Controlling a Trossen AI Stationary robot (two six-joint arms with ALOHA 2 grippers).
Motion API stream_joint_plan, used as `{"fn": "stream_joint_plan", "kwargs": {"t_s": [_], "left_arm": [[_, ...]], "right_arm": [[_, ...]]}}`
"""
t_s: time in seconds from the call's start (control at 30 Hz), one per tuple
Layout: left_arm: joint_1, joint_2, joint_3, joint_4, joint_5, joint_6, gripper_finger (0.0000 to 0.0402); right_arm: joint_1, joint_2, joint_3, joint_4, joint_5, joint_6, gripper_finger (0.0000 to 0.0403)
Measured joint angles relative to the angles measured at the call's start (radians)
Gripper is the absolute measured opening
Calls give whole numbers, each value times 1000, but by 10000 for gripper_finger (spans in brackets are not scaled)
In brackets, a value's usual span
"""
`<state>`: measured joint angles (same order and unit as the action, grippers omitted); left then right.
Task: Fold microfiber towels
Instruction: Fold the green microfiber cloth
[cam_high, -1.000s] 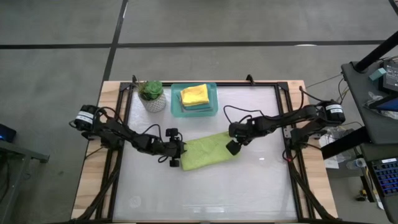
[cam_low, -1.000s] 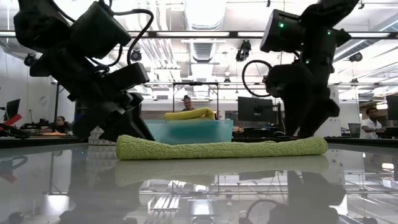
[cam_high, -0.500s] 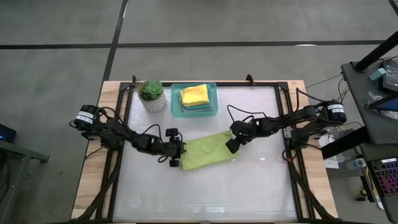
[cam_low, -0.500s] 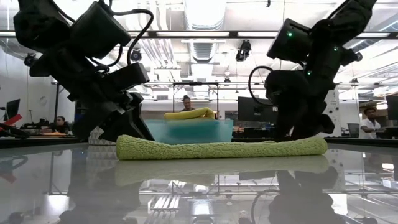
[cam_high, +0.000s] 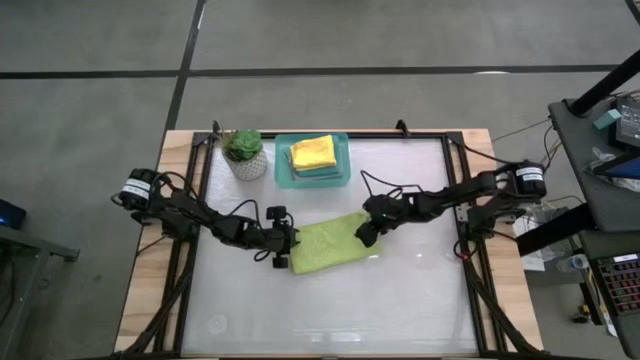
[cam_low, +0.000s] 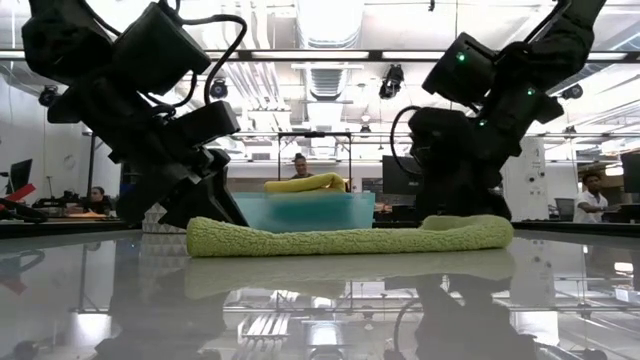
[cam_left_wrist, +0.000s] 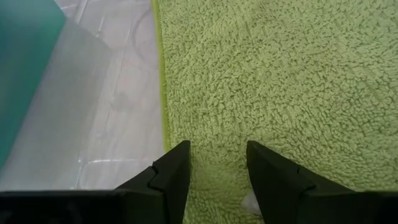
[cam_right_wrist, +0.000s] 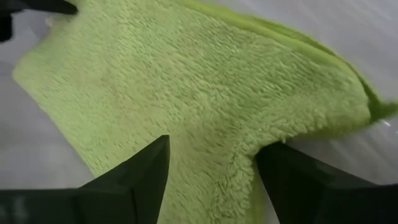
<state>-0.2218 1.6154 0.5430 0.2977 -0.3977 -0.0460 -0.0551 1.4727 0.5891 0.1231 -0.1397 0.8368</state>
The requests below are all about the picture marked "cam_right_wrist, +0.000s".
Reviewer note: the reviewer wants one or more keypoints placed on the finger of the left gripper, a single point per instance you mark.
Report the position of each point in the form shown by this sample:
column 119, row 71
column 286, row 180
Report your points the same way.
column 4, row 28
column 37, row 5

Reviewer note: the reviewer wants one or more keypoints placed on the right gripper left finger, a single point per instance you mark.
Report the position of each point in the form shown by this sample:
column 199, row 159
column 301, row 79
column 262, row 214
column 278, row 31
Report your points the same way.
column 109, row 199

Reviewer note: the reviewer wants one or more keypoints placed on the lime green microfiber towel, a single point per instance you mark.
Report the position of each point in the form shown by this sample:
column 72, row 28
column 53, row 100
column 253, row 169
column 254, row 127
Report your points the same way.
column 186, row 87

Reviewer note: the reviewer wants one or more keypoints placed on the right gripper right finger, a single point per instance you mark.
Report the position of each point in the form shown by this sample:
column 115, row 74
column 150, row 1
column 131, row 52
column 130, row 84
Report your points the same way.
column 326, row 199

